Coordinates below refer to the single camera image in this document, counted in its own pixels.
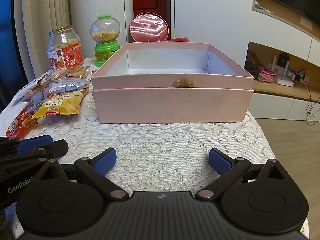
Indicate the white router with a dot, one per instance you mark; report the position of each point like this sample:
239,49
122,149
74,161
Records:
280,66

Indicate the clear peanut jar gold lid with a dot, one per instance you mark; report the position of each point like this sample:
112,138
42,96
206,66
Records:
65,52

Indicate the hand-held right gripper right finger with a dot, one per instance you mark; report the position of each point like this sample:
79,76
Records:
220,161

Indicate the beige curtain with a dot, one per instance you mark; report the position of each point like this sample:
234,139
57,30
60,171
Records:
47,12

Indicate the white set-top box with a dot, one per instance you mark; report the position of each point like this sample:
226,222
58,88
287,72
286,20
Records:
284,81

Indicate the white wooden media cabinet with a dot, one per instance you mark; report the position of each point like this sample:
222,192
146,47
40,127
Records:
275,102

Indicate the candies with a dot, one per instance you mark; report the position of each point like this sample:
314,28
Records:
32,87

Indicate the silver blue snack packet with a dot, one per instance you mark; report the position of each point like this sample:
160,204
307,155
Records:
66,85

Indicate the white tall cabinet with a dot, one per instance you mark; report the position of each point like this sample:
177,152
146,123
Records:
212,10

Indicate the pink gift box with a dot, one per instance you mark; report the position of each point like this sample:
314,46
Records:
172,80

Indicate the white lace tablecloth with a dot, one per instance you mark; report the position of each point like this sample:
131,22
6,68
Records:
162,140

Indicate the toy truck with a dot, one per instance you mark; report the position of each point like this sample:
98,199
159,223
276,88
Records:
252,67

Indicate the pink soft object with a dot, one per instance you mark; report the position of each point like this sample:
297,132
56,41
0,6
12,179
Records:
267,75

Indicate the green candy dispenser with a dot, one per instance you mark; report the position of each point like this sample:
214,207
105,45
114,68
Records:
105,48

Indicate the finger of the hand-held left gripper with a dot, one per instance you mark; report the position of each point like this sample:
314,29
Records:
58,148
32,143

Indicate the yellow snack packet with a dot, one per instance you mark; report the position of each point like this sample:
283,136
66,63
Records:
61,103

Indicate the clear packet of yellow snacks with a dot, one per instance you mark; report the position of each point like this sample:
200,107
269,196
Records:
77,73

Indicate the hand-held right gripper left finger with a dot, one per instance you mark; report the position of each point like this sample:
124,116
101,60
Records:
106,160

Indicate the red bowl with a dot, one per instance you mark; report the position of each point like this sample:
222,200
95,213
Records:
180,39

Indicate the red snack packet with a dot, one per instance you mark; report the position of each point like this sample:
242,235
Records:
21,122

